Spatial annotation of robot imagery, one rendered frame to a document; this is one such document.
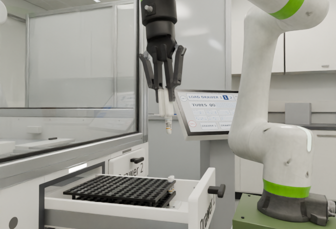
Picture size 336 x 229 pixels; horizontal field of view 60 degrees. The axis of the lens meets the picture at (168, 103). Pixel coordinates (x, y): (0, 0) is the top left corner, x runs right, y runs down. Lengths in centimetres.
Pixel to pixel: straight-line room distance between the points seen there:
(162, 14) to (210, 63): 163
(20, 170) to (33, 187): 5
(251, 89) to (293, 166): 28
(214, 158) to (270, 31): 84
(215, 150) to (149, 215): 105
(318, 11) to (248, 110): 35
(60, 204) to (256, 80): 67
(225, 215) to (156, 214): 115
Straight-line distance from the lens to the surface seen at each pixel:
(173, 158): 243
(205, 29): 241
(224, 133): 151
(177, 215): 59
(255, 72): 99
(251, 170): 362
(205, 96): 164
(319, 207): 90
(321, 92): 430
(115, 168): 97
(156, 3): 75
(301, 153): 86
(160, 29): 74
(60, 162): 75
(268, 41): 102
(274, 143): 86
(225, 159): 166
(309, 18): 93
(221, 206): 170
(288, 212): 88
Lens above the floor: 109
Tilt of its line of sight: 1 degrees up
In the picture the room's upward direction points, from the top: straight up
